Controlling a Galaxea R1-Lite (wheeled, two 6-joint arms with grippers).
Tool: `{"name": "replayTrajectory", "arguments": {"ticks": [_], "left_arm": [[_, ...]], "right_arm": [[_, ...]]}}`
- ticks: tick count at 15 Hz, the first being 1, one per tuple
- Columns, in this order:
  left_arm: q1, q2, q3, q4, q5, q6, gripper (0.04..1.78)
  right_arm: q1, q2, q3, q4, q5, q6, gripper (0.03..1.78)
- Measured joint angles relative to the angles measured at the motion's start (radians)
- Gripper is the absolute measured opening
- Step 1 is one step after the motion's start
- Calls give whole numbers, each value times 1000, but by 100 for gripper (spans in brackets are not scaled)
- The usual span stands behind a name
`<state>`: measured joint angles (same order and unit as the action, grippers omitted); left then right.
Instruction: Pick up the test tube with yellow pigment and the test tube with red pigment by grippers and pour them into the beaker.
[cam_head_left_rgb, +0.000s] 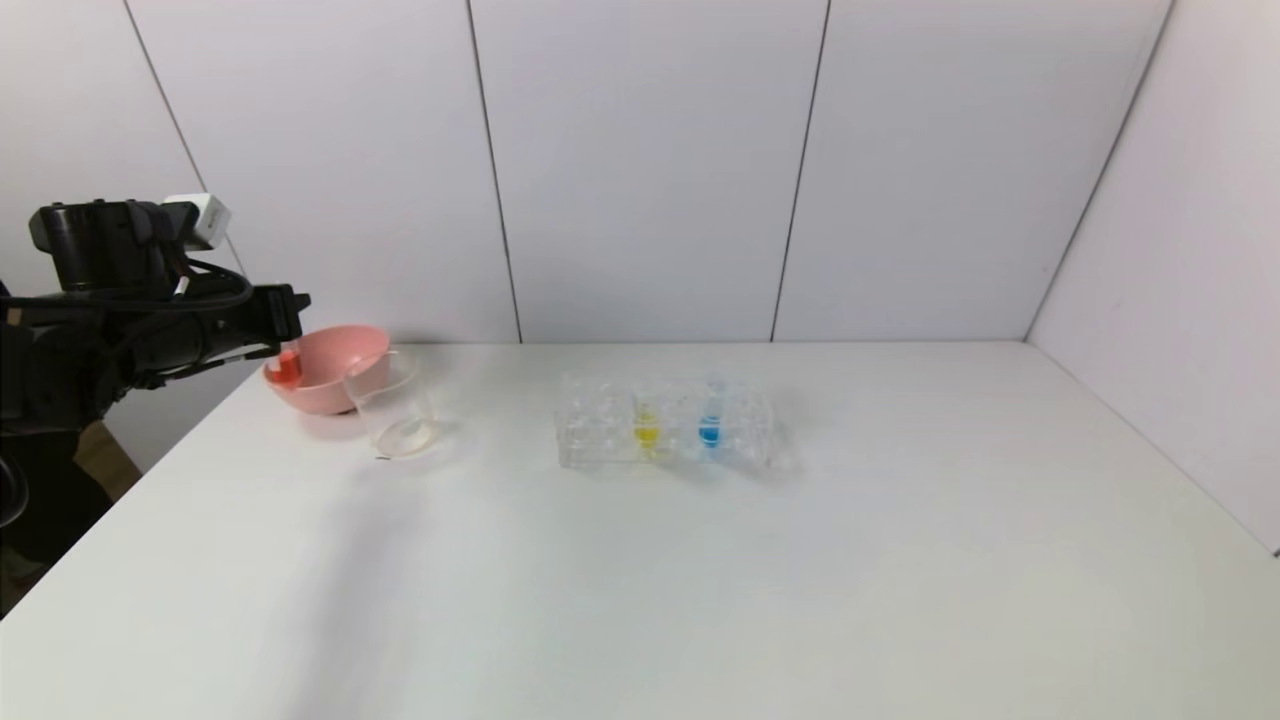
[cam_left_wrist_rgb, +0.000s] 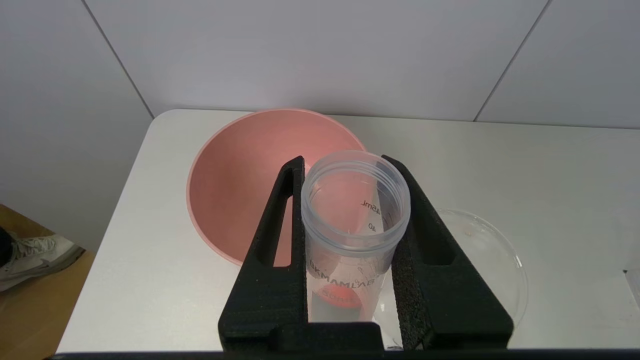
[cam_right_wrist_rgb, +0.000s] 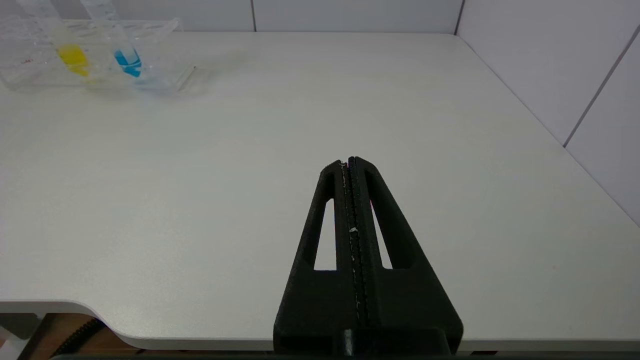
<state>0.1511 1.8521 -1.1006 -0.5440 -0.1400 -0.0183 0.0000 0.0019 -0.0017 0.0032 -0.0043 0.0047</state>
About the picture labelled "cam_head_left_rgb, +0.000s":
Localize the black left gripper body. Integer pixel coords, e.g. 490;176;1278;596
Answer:
199;283;304;363

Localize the test tube with red pigment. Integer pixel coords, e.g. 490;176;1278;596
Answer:
267;340;304;390

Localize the clear glass beaker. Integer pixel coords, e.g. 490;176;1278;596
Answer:
344;352;442;462

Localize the clear acrylic test tube rack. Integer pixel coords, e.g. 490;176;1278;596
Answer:
555;372;793;473

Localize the test tube with yellow pigment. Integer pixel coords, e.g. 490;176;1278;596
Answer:
632;385;663;458

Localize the test tube with blue pigment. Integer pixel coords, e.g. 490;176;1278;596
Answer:
698;375;729;451

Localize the pink plastic bowl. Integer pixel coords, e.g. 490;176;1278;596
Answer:
263;325;393;417

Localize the thin black camera cable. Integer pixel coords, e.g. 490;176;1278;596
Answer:
175;256;257;306

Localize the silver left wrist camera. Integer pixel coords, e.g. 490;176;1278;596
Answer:
163;193;232;252

